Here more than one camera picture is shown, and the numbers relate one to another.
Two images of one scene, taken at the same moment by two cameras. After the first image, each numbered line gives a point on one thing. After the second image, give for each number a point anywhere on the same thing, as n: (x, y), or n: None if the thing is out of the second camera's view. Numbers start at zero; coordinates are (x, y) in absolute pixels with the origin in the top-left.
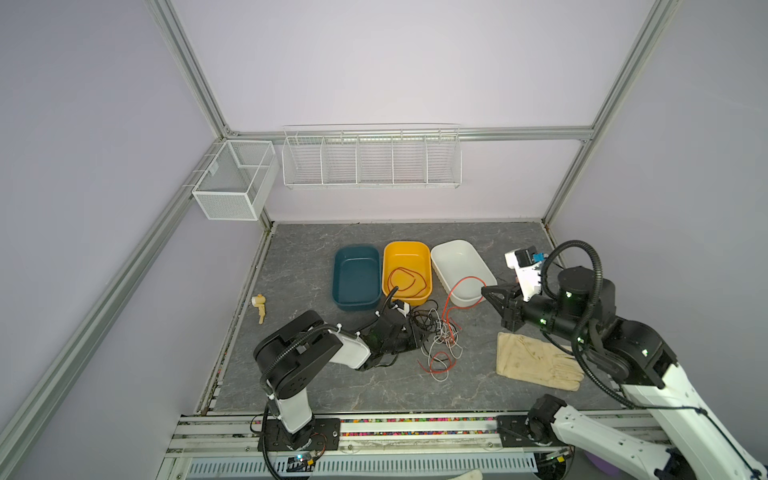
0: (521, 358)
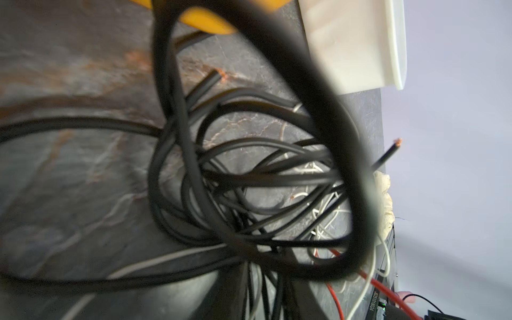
0: (383, 214)
